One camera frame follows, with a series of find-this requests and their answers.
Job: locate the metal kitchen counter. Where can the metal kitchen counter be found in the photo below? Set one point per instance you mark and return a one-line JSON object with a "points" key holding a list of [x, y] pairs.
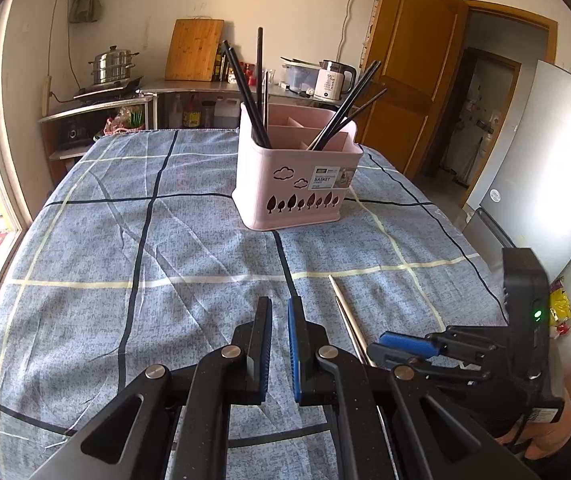
{"points": [[190, 85]]}

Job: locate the person's right hand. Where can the person's right hand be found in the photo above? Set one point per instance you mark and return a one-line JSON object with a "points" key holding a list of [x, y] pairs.
{"points": [[545, 442]]}

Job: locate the white plastic jug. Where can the white plastic jug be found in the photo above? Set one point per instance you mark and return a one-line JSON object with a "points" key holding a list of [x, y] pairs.
{"points": [[226, 115]]}

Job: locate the blue checked blanket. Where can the blue checked blanket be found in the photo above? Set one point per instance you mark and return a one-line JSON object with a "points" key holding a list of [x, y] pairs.
{"points": [[115, 235]]}

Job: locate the yellow snack packet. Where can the yellow snack packet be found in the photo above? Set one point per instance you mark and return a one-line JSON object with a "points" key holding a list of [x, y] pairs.
{"points": [[560, 307]]}

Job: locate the gas stove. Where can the gas stove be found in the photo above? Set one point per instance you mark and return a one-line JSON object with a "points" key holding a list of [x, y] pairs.
{"points": [[110, 90]]}

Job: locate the black kitchen appliance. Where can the black kitchen appliance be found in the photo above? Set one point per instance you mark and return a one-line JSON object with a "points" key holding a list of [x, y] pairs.
{"points": [[72, 132]]}

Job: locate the dark sauce bottles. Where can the dark sauce bottles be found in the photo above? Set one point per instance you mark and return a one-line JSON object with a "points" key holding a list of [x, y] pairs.
{"points": [[220, 67]]}

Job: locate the wooden door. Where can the wooden door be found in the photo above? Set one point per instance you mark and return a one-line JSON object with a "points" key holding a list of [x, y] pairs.
{"points": [[410, 60]]}

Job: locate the steel steamer pot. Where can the steel steamer pot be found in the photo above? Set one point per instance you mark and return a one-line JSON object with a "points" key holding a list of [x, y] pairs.
{"points": [[112, 65]]}

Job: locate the water filter pitcher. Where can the water filter pitcher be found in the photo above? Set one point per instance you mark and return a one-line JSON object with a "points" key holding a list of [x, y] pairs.
{"points": [[298, 77]]}

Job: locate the beige power strip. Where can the beige power strip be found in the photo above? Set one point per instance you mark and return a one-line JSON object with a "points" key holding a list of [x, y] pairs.
{"points": [[46, 95]]}

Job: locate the metal stove shelf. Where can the metal stove shelf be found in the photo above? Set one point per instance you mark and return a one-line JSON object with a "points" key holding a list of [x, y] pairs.
{"points": [[65, 112]]}

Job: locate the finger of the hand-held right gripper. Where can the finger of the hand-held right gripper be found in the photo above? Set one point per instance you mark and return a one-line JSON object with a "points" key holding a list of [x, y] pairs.
{"points": [[390, 357], [405, 341]]}

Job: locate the pink plastic chopstick basket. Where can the pink plastic chopstick basket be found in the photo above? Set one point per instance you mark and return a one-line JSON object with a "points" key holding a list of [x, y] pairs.
{"points": [[265, 185]]}

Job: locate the wooden cutting board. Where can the wooden cutting board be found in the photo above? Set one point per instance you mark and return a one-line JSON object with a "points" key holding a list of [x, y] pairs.
{"points": [[193, 50]]}

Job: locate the wooden door frame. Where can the wooden door frame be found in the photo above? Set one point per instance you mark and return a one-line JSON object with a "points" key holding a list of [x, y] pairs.
{"points": [[510, 12]]}

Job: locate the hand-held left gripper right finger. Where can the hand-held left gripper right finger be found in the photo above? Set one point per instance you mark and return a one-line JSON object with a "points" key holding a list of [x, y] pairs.
{"points": [[295, 350]]}

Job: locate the metal chopstick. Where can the metal chopstick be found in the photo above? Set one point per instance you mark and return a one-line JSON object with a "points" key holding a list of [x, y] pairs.
{"points": [[345, 310], [348, 325]]}

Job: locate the black chopstick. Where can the black chopstick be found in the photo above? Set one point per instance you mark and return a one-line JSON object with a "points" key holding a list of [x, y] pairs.
{"points": [[345, 110], [261, 70], [239, 80], [363, 109], [251, 97], [360, 84]]}

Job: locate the white electric kettle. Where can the white electric kettle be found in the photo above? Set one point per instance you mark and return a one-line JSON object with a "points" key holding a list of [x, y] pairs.
{"points": [[328, 85]]}

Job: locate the red lidded jar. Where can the red lidded jar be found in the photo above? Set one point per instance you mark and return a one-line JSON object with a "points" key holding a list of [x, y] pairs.
{"points": [[250, 77]]}

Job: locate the silver refrigerator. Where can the silver refrigerator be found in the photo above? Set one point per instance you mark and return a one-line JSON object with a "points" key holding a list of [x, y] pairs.
{"points": [[555, 170]]}

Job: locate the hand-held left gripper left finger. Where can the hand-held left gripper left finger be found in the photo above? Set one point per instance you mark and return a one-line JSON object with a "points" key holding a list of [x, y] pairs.
{"points": [[265, 340]]}

